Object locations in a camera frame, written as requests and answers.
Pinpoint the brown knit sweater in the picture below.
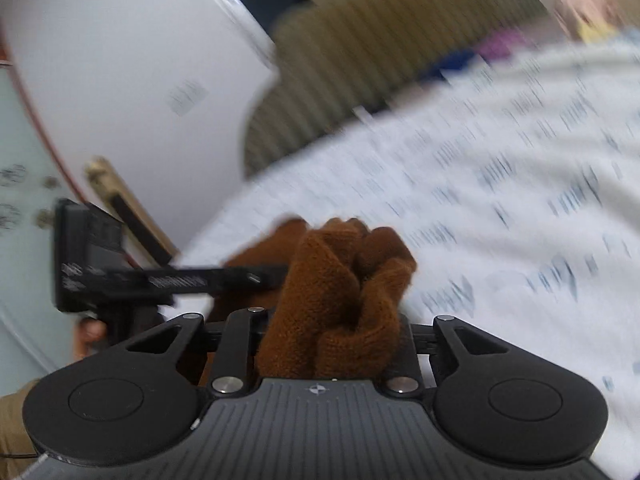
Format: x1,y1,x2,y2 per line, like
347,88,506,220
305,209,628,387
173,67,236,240
199,217,419,392

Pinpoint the yellow cloth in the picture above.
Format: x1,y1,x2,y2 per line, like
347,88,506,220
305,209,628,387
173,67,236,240
575,17,633,45

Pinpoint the purple cloth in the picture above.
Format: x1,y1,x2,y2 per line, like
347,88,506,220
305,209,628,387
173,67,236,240
477,29,528,62

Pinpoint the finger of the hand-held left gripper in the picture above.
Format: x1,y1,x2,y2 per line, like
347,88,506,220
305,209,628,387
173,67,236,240
125,263,291,297

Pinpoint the gold tower air conditioner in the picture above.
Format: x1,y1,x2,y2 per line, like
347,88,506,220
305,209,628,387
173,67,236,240
84,156,178,267

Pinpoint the olive padded headboard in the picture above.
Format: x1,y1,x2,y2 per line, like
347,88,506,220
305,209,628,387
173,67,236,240
244,0,552,178

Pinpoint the frosted glass door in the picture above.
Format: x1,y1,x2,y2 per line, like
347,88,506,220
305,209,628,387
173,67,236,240
0,60,91,378

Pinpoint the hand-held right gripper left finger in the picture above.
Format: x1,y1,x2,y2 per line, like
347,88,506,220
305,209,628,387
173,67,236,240
119,307,272,395

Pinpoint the navy cloth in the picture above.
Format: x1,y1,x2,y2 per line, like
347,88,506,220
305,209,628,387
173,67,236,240
422,49,488,83

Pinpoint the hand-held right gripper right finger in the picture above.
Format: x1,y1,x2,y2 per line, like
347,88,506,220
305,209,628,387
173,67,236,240
384,314,505,395

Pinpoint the person's left hand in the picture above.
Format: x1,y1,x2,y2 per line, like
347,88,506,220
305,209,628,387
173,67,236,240
74,317,110,357

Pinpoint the tan cloth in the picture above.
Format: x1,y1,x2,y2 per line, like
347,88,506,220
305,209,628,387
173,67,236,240
0,379,43,477

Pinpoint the white wall socket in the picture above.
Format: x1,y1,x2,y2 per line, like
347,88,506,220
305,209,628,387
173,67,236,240
166,79,209,117

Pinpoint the white printed blanket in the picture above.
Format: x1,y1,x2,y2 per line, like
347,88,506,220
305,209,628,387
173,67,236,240
172,35,640,463

